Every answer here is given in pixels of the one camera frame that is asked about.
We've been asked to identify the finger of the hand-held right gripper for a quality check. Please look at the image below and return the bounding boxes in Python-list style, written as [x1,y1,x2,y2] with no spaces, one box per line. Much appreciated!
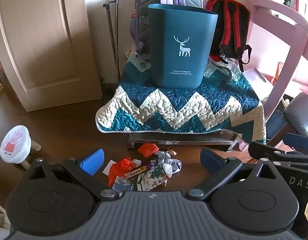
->
[248,141,307,163]
[281,132,308,153]

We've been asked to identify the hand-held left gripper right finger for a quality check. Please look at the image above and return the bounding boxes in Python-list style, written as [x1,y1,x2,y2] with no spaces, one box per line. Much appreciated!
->
[186,147,284,202]

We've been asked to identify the black chair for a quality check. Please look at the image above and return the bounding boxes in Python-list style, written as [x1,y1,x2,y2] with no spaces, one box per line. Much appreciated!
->
[265,91,308,145]

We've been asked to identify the orange box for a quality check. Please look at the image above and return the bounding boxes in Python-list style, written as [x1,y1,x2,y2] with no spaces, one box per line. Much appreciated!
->
[273,62,284,84]

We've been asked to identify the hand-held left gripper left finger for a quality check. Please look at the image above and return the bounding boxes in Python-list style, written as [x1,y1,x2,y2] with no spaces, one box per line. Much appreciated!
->
[27,149,120,202]

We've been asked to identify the grey crumpled tissue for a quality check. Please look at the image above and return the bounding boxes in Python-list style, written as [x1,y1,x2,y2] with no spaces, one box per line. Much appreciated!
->
[154,150,172,165]

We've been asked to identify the teal and white zigzag quilt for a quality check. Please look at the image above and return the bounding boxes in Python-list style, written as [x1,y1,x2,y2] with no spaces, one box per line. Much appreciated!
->
[95,55,267,143]

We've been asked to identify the low metal bench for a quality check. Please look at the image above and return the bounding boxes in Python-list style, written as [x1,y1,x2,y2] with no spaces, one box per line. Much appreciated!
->
[126,130,242,153]

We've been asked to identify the orange foam fruit net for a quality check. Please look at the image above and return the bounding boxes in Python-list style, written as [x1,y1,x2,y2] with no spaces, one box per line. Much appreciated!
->
[137,142,159,158]

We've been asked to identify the orange plastic bag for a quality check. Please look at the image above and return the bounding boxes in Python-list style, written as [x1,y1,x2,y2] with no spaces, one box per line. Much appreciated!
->
[107,156,134,187]

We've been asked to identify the purple and grey backpack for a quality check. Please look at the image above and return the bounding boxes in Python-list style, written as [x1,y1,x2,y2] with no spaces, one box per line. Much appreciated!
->
[130,0,204,64]

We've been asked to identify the pile of trash wrappers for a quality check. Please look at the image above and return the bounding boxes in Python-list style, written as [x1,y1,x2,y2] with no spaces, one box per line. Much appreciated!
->
[132,164,171,192]

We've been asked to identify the white and purple cookie wrapper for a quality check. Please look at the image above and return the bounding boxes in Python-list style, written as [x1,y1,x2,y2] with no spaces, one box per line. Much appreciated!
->
[146,159,183,174]

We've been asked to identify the black and red backpack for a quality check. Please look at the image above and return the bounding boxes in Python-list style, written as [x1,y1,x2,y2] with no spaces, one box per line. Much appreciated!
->
[206,0,252,72]

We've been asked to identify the long yellow stick wrapper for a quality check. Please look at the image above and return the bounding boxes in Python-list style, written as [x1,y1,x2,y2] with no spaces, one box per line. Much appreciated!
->
[125,166,148,179]

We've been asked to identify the dark printed box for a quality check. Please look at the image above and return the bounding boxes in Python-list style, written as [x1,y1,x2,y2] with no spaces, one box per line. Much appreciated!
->
[281,94,292,110]

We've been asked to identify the blue and clear packet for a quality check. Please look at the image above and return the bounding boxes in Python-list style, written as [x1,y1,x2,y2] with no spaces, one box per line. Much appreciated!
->
[111,176,134,193]

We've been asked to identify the stool with cartoon pig cover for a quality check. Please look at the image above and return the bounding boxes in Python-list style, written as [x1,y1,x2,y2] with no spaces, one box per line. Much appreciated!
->
[0,125,42,170]

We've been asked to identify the teal bin with deer print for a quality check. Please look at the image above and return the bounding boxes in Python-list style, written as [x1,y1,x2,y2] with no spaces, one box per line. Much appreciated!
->
[147,4,219,90]

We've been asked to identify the pink wooden furniture frame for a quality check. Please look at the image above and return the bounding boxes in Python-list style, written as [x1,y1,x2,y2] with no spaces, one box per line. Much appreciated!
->
[246,0,308,122]

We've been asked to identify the flat white paper piece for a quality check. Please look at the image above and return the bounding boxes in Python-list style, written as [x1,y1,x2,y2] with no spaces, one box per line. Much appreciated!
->
[102,159,117,174]

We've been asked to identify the beige panelled door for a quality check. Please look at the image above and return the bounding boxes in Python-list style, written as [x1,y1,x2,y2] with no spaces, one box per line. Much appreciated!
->
[0,0,103,112]

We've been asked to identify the white paper sheets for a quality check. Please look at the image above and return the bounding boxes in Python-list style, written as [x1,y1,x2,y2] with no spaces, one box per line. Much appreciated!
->
[243,67,276,100]

